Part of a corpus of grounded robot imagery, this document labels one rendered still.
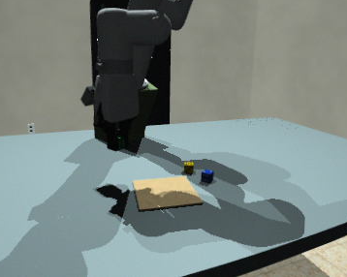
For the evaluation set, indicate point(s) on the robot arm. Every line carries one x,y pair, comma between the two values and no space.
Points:
120,30

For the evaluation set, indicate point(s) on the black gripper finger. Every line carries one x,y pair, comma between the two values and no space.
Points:
110,130
124,127

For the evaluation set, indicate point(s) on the green die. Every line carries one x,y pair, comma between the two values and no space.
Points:
121,143

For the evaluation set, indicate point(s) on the yellow die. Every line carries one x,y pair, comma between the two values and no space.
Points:
188,167

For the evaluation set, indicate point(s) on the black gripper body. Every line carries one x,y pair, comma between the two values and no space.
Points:
119,96

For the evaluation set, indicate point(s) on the blue die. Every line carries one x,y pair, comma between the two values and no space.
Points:
207,175

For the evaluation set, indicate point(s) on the tan square mat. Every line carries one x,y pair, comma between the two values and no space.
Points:
163,193

